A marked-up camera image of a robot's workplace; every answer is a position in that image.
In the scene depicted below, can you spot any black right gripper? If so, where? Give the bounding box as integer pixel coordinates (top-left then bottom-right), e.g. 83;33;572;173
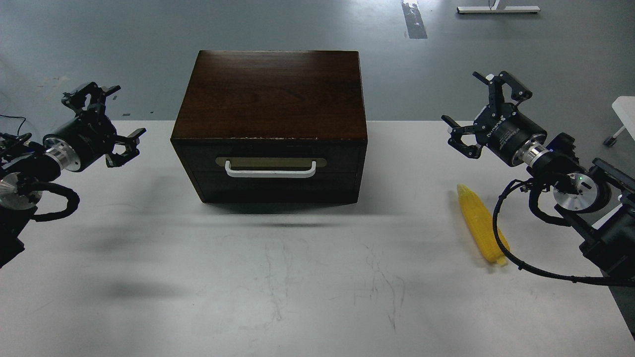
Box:
441;71;551;167

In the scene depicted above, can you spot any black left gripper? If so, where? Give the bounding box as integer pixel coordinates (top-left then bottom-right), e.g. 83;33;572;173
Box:
43;83;147;172

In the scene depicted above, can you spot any yellow corn cob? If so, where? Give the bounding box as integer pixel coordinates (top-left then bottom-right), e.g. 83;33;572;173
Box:
456;183;508;266

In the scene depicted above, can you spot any wooden drawer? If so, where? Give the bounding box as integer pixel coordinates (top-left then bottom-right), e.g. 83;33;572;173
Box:
181;144;364;173

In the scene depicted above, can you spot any white drawer handle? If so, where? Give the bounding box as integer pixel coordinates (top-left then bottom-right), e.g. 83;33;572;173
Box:
224;160;317;179

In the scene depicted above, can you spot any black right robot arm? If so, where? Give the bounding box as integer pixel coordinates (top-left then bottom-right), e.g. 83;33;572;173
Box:
442;71;635;288

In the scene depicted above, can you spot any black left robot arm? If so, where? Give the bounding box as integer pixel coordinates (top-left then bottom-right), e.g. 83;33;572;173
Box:
0;82;146;266

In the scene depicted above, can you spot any grey floor tape strip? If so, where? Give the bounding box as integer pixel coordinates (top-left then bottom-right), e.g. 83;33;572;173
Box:
400;0;428;39

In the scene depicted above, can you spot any white table leg base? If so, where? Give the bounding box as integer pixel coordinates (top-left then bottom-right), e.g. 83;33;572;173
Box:
456;0;541;14

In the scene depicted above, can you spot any dark wooden cabinet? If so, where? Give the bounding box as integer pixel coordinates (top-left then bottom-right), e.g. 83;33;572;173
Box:
171;50;368;205

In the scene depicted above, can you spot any black floor cable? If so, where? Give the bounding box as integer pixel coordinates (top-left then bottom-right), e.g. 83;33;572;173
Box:
0;115;27;144

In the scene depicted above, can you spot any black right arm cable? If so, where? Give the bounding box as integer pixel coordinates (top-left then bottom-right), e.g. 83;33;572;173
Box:
492;178;635;288

